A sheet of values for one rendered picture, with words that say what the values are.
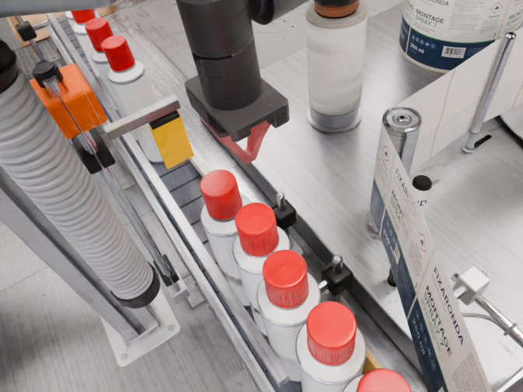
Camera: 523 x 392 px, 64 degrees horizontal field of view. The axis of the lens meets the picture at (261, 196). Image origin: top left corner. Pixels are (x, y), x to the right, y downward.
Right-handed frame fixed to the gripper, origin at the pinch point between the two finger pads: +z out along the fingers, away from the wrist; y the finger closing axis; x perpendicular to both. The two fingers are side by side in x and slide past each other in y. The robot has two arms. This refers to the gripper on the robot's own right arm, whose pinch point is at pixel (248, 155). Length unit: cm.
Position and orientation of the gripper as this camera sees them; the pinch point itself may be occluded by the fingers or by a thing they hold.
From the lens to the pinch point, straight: 47.9
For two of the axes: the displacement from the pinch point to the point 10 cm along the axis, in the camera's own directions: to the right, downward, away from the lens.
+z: 1.4, 6.2, 7.7
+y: -5.4, -6.1, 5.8
